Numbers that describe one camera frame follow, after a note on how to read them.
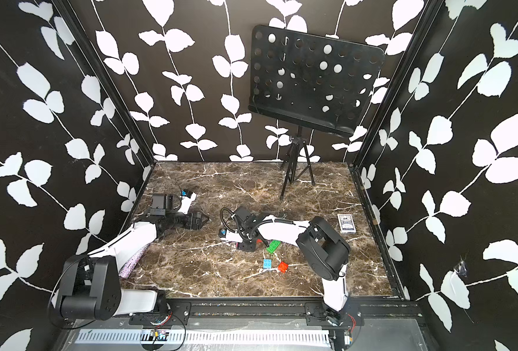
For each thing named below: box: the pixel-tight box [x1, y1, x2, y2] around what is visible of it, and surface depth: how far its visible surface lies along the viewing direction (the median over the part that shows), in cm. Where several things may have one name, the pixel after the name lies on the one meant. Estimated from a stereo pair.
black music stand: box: [248, 24, 385, 200], surface depth 67 cm
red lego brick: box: [277, 261, 289, 274], surface depth 86 cm
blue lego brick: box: [262, 258, 273, 270], surface depth 86 cm
